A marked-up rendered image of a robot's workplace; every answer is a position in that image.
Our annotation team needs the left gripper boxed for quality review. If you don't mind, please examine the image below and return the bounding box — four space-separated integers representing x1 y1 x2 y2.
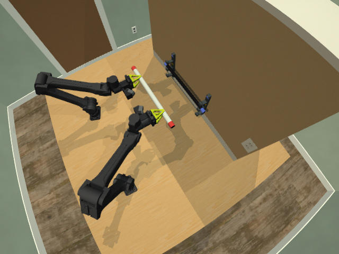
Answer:
119 75 141 90

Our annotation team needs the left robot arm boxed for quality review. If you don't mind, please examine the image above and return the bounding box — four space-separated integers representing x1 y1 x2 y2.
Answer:
34 72 135 121

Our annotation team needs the white tube with red ends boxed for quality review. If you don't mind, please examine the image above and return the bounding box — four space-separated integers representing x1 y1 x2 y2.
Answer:
131 66 175 128

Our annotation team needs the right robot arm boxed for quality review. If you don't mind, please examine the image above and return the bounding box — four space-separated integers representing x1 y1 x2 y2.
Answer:
77 105 149 220

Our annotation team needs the black metal bar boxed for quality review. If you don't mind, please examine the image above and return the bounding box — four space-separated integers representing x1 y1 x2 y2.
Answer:
164 63 206 113

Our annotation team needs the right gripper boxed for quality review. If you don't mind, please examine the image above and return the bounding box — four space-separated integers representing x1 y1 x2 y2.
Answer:
141 109 165 128

